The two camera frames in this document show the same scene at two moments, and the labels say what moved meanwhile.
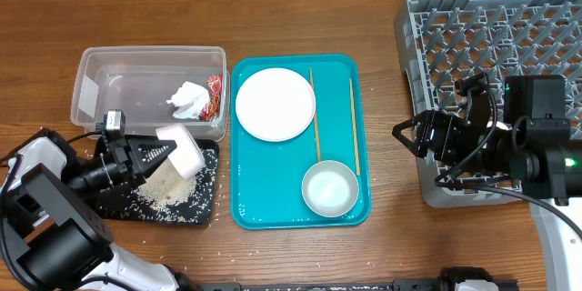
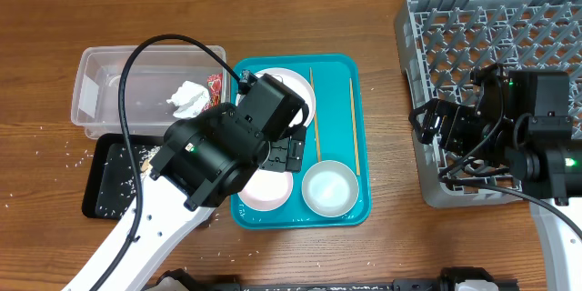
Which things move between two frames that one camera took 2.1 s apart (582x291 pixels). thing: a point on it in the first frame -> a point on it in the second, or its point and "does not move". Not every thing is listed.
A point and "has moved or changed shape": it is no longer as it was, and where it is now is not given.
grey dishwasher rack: [519, 28] does not move
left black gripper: [122, 152] -> [287, 151]
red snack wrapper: [213, 109] does not move
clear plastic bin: [155, 86] does not move
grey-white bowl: [330, 188] does not move
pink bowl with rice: [187, 156] has moved or changed shape
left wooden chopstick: [315, 112] does not move
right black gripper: [446, 123] -> [430, 112]
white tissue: [189, 100] does not move
